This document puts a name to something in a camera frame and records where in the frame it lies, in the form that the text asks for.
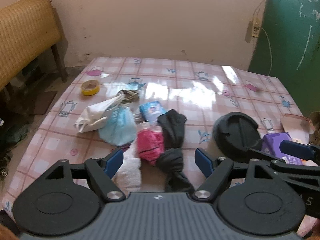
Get white knitted sock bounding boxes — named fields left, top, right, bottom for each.
left=112, top=139, right=142, bottom=192

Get blue surgical mask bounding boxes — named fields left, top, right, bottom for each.
left=98, top=105, right=137, bottom=146

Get black sock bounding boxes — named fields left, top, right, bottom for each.
left=156, top=109, right=195, bottom=194

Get cardboard box tray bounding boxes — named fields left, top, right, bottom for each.
left=280, top=113, right=315, bottom=145

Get purple tissue pack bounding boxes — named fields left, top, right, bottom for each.
left=261, top=132, right=304, bottom=165

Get black round lid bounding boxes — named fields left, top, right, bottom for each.
left=213, top=112, right=262, bottom=163

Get white cloth bag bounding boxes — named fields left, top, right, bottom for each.
left=74, top=94, right=125, bottom=133

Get pink sock in bag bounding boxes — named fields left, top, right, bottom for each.
left=137, top=122, right=165, bottom=166

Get blue tissue pack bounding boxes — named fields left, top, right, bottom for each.
left=139, top=101, right=167, bottom=125

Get pink checkered tablecloth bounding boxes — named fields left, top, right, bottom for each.
left=1, top=56, right=320, bottom=238

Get yellow tape roll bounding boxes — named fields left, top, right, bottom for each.
left=81, top=80, right=100, bottom=96

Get woven rattan chair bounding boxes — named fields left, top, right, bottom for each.
left=0, top=0, right=67, bottom=89

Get key bundle with cord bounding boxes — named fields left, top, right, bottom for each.
left=117, top=89, right=139, bottom=104

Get white power cable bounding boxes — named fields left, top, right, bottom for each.
left=249, top=0, right=279, bottom=76

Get wall power socket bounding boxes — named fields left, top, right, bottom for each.
left=245, top=18, right=261, bottom=43

